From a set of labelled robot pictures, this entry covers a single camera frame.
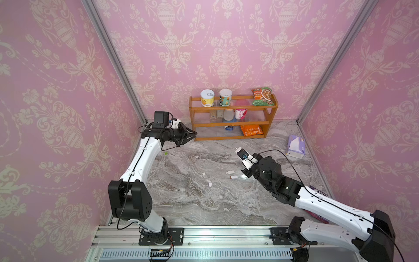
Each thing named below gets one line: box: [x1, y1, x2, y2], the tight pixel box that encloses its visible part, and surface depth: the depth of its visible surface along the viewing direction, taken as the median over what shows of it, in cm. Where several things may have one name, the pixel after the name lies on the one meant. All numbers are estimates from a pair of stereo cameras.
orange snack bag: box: [240, 124, 264, 137], surface depth 112 cm
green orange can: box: [219, 88, 233, 107], surface depth 89 cm
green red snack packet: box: [251, 87, 275, 107], surface depth 90 cm
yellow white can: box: [200, 88, 215, 107], surface depth 88 cm
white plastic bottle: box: [223, 108, 235, 122], surface depth 102 cm
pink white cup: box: [234, 108, 248, 121], surface depth 99 cm
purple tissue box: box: [285, 134, 307, 159], surface depth 102 cm
